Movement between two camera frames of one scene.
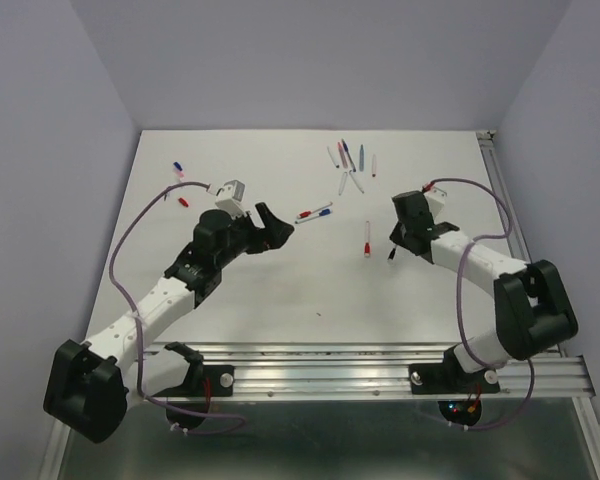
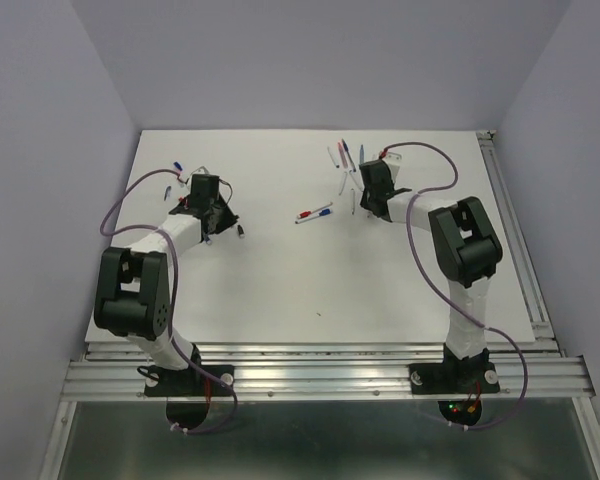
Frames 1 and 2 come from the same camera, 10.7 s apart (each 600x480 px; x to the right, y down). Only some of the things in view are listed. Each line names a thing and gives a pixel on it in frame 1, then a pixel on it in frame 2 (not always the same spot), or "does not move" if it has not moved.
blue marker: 334,161 does not move
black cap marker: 343,183 does not move
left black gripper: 271,236 to 229,219
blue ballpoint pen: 346,149 does not move
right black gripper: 395,235 to 363,201
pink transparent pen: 343,157 does not move
